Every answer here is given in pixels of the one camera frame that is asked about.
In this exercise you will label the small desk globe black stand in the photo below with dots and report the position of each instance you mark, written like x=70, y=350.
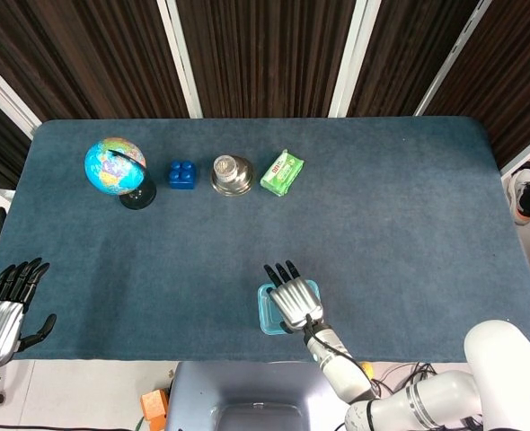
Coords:
x=112, y=168

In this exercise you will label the orange wooden block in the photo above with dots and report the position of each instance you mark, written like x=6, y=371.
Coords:
x=154, y=404

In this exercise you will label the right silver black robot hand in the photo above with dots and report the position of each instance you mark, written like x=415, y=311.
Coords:
x=296, y=301

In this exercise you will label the grey robot torso base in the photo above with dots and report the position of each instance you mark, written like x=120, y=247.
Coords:
x=260, y=390

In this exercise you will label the yellow round object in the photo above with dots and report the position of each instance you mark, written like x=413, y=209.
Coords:
x=367, y=370

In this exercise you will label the white orange sneaker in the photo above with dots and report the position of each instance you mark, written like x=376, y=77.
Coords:
x=518, y=188

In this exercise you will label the blue table cloth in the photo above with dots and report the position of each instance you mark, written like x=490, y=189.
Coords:
x=247, y=233

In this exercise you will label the white partition frame post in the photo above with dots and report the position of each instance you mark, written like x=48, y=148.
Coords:
x=453, y=58
x=348, y=58
x=4, y=94
x=527, y=159
x=182, y=58

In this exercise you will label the green wet wipes pack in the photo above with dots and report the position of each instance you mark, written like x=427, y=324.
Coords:
x=282, y=173

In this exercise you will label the blue plastic building block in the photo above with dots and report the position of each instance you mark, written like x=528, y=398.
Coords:
x=182, y=176

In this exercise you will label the blue translucent plastic lid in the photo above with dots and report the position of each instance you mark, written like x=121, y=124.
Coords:
x=267, y=314

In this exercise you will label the small clear round jar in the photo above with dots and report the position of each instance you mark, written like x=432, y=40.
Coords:
x=224, y=167

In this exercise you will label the upturned stainless steel bowl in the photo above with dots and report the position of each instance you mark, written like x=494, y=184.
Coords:
x=240, y=184

